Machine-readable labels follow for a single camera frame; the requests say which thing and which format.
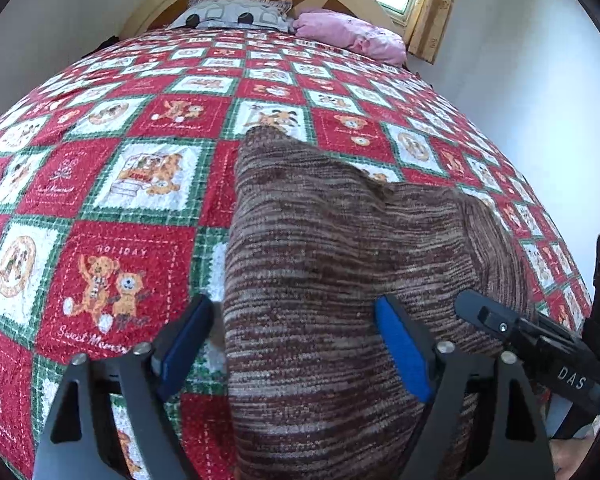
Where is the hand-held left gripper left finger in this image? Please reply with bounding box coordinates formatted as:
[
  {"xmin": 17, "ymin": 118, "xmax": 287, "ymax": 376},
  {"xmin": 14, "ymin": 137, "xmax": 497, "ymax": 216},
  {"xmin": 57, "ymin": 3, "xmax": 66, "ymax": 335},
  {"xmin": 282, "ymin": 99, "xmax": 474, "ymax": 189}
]
[{"xmin": 32, "ymin": 294, "xmax": 216, "ymax": 480}]

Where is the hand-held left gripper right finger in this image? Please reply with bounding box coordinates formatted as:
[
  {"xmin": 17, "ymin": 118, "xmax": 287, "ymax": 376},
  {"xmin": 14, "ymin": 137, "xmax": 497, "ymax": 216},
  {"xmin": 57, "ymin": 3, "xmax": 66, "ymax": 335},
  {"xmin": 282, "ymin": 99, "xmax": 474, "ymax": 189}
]
[{"xmin": 374, "ymin": 294, "xmax": 557, "ymax": 480}]

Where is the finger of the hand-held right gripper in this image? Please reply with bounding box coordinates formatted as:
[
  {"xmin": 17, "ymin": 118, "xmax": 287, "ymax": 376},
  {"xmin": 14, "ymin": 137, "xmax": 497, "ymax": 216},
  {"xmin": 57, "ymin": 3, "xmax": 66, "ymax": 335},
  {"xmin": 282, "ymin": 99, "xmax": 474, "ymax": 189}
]
[{"xmin": 454, "ymin": 289, "xmax": 600, "ymax": 407}]

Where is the brown knit sweater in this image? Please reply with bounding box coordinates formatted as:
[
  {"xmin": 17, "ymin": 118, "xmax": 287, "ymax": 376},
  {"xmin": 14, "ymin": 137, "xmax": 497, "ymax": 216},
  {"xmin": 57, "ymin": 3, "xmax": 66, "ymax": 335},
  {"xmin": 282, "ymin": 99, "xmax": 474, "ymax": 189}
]
[{"xmin": 222, "ymin": 125, "xmax": 537, "ymax": 480}]

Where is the red green printed quilt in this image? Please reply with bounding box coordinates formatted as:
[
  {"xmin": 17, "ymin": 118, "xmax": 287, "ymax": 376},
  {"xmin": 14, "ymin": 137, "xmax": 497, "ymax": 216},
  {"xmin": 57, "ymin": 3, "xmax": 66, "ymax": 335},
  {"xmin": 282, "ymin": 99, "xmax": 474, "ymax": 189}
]
[{"xmin": 0, "ymin": 27, "xmax": 595, "ymax": 480}]

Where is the pink pillow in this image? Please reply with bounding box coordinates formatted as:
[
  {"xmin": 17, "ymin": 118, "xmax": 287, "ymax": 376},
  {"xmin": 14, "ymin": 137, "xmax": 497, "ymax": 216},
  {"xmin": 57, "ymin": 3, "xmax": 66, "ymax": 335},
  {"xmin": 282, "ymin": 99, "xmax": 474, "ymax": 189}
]
[{"xmin": 292, "ymin": 9, "xmax": 409, "ymax": 67}]

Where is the grey patterned pillow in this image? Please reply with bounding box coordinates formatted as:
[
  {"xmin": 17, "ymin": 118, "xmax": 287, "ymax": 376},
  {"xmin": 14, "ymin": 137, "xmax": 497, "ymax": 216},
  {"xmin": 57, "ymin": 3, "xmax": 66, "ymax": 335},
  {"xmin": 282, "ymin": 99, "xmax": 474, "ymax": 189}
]
[{"xmin": 166, "ymin": 0, "xmax": 297, "ymax": 34}]

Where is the long yellow curtain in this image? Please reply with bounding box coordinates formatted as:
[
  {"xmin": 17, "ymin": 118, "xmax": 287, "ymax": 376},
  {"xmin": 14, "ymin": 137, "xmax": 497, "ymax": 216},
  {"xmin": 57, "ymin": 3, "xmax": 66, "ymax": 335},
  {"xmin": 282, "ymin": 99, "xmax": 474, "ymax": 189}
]
[{"xmin": 405, "ymin": 0, "xmax": 464, "ymax": 65}]

